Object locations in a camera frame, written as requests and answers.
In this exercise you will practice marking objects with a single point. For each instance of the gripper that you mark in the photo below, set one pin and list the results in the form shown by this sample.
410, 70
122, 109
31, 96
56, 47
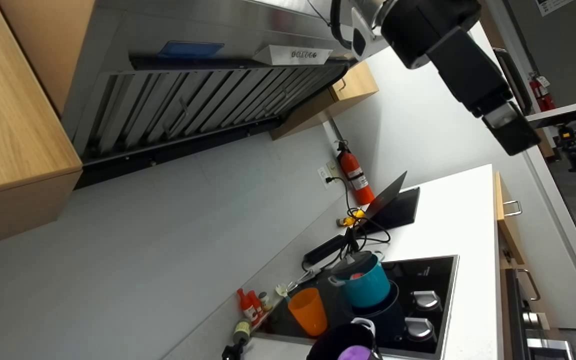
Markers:
448, 45

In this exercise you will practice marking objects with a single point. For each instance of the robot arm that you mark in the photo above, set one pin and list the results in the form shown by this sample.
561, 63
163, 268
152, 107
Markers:
365, 20

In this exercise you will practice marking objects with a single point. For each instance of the dark pot lid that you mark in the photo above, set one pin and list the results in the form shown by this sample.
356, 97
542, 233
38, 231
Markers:
355, 263

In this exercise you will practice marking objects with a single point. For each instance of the blue pot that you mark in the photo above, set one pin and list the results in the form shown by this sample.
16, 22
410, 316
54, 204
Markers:
368, 287

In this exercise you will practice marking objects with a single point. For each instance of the black pot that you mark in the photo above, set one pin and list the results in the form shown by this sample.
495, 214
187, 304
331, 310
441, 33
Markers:
340, 340

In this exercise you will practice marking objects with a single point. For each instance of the red fire extinguisher on floor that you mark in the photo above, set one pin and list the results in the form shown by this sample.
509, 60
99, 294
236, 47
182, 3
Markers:
542, 92

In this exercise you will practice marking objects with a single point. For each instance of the white table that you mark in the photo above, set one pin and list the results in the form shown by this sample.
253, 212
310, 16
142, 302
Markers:
568, 114

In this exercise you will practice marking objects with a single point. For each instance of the black laptop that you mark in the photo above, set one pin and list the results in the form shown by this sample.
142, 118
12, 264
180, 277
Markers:
393, 207

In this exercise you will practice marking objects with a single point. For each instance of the wooden drawer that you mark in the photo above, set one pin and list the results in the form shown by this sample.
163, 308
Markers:
508, 225

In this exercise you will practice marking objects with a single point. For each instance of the yellow plug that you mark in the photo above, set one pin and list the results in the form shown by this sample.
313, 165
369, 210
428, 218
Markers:
350, 219

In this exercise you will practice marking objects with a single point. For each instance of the black cooktop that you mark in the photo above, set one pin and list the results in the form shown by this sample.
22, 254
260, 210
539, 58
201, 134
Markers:
428, 275

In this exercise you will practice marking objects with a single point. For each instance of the black power strip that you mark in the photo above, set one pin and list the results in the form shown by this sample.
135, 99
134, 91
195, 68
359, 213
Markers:
325, 247

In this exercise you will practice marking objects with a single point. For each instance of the stainless steel range hood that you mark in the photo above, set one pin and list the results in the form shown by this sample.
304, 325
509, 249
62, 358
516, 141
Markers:
208, 95

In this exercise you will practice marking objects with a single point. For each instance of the stove knob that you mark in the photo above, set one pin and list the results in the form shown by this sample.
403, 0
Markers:
420, 329
426, 300

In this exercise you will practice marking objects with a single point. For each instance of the burner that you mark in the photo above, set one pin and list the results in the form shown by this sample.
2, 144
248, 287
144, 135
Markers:
393, 315

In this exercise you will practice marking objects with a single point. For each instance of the oven door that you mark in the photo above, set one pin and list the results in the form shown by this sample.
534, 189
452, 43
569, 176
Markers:
513, 320

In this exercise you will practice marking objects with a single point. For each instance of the kitchen utensil with pale head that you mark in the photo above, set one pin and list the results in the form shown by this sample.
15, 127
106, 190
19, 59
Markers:
293, 286

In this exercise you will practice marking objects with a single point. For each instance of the orange plastic cup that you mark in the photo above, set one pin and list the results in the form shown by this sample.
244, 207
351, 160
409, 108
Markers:
309, 310

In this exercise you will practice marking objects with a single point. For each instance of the small spice jar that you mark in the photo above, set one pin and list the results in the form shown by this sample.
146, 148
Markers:
265, 301

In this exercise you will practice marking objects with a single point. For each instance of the orange bottle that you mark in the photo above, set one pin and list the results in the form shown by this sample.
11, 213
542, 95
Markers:
245, 305
256, 301

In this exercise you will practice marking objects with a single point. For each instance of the purple toy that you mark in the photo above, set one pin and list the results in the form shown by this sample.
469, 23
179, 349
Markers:
354, 353

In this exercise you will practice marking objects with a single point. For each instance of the bottle with black cap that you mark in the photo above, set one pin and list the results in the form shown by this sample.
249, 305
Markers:
240, 332

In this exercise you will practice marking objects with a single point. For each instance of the wall sign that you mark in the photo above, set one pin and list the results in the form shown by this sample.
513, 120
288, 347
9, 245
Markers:
554, 5

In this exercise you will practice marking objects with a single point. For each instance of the small wooden wall cabinet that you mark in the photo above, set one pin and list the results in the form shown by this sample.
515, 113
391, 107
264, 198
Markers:
338, 95

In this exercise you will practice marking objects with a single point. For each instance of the red fire extinguisher on wall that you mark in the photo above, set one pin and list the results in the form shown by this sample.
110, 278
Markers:
355, 172

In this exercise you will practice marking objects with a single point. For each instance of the white wall socket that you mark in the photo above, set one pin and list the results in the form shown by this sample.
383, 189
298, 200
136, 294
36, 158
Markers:
325, 175

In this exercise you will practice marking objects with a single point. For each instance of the large wooden wall cabinet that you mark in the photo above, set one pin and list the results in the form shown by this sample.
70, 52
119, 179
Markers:
13, 125

